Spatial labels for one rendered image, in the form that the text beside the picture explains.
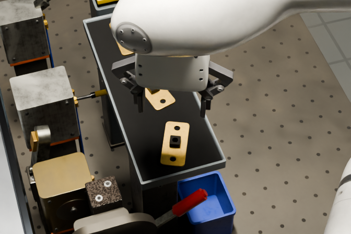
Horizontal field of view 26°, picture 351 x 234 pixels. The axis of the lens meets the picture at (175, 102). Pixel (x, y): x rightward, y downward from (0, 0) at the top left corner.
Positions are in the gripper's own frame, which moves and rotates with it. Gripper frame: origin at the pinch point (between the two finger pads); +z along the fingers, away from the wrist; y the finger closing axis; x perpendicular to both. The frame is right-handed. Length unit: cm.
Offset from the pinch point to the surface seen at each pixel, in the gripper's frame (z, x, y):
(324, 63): 57, -62, -32
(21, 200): 26.7, 2.7, 26.3
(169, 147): 10.7, 0.2, 0.5
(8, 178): 27.0, -1.6, 29.6
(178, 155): 10.8, 1.6, -1.1
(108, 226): 8.1, 16.7, 7.4
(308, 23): 127, -147, -38
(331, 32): 127, -143, -47
